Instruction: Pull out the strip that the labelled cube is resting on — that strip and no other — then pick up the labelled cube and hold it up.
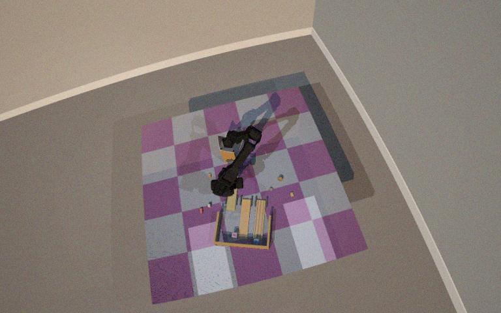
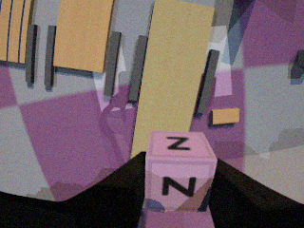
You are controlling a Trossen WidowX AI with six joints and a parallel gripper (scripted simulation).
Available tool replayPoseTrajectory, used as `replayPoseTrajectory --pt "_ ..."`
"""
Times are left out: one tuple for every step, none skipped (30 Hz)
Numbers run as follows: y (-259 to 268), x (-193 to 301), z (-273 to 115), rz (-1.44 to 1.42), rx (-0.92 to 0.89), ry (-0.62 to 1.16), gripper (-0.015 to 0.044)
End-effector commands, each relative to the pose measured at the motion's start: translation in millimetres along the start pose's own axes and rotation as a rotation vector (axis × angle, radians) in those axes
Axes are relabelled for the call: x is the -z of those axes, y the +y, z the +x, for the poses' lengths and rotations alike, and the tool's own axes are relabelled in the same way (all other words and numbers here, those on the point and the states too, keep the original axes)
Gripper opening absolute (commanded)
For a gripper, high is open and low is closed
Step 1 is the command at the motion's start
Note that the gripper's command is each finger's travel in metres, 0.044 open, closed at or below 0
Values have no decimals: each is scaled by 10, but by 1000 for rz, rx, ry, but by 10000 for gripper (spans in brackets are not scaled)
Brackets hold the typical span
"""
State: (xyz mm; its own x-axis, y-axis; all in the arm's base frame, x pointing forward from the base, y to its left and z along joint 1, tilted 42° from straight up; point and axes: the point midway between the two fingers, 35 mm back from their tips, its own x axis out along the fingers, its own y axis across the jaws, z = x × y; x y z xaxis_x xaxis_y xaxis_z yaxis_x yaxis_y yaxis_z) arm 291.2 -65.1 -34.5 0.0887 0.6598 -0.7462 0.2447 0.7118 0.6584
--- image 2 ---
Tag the pink letter cube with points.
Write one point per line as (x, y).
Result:
(179, 171)

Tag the orange flat block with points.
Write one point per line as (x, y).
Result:
(224, 116)

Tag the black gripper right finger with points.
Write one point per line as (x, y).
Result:
(238, 201)

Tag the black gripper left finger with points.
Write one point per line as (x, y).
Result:
(114, 202)

